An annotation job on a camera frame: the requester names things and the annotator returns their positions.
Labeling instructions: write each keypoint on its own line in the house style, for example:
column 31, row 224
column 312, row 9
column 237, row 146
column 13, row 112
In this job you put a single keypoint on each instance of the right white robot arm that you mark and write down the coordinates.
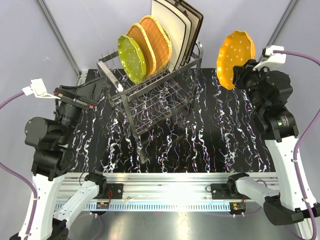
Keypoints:
column 268, row 92

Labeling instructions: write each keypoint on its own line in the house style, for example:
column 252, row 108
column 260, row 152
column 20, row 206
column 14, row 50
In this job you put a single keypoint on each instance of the white middle square plate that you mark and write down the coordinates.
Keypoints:
column 188, row 20

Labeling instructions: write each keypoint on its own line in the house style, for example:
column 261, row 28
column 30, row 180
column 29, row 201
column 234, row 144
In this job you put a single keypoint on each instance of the green polka dot plate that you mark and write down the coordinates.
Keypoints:
column 132, row 59

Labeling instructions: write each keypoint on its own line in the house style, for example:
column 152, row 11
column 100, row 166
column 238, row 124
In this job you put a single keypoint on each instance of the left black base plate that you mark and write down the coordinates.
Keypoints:
column 113, row 190

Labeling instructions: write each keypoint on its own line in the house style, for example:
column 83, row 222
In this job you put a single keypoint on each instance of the cream black-rimmed square plate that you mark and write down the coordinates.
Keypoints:
column 161, row 11

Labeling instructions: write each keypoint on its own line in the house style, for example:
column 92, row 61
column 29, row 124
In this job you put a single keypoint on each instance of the stainless steel dish rack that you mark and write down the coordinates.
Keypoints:
column 168, row 94

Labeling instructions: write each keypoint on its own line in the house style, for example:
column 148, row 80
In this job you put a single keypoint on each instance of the aluminium mounting rail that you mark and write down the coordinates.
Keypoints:
column 163, row 192

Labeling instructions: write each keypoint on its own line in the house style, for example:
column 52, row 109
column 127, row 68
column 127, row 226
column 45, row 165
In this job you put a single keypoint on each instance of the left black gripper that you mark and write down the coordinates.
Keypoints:
column 92, row 90

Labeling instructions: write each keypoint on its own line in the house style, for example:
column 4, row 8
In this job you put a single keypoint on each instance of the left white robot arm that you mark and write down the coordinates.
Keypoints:
column 51, row 139

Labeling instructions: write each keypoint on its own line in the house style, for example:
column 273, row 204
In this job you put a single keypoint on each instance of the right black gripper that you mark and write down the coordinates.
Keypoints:
column 241, row 73

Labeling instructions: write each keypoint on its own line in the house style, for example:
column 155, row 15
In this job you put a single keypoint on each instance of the orange polka dot plate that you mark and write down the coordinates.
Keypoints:
column 237, row 48

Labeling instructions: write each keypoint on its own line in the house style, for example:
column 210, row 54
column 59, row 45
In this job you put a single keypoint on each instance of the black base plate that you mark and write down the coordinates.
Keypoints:
column 113, row 190
column 219, row 191

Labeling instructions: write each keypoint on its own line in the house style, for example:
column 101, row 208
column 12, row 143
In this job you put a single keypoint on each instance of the dark brown square plate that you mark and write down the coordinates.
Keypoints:
column 196, row 18

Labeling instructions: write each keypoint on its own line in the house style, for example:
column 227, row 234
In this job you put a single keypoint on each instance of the woven wicker tray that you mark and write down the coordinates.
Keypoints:
column 159, row 41
column 138, row 33

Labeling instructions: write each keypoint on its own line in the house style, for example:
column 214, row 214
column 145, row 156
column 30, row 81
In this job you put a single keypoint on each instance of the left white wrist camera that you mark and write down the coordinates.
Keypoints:
column 38, row 89

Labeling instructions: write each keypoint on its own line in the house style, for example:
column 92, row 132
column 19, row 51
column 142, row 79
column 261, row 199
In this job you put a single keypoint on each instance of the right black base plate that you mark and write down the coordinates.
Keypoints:
column 219, row 191

